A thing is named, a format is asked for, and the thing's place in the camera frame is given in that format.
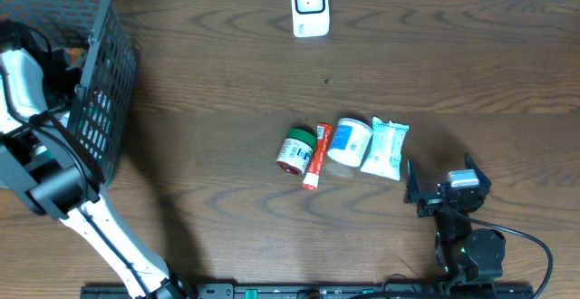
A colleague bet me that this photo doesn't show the grey plastic mesh basket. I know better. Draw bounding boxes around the grey plastic mesh basket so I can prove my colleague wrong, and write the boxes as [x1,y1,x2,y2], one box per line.
[1,0,137,184]

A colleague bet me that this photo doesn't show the white barcode scanner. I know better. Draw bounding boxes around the white barcode scanner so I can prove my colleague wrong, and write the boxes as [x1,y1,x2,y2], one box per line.
[291,0,330,38]

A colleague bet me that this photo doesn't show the green lid cream jar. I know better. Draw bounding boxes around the green lid cream jar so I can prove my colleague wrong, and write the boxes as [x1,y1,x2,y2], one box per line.
[275,128,317,175]

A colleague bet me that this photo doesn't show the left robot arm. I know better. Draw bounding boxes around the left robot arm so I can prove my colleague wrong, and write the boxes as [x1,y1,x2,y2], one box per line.
[1,20,190,298]

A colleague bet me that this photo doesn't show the mint green wipes pack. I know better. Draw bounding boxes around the mint green wipes pack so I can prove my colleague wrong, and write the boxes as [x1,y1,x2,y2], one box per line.
[361,117,410,180]

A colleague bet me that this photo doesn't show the red white tube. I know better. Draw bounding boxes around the red white tube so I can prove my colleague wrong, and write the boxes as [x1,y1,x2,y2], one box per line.
[303,122,333,190]

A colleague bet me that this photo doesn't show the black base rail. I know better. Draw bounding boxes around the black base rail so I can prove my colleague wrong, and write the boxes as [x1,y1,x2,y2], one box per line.
[80,282,535,299]

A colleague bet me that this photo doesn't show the white cotton swab tub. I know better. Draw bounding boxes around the white cotton swab tub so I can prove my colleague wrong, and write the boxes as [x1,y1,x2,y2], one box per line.
[327,118,372,168]

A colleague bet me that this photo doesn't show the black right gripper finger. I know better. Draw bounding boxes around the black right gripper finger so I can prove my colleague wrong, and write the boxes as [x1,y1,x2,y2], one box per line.
[464,152,492,195]
[403,159,441,204]

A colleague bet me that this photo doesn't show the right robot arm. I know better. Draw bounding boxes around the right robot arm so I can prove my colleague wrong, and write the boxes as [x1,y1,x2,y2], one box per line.
[403,154,506,294]

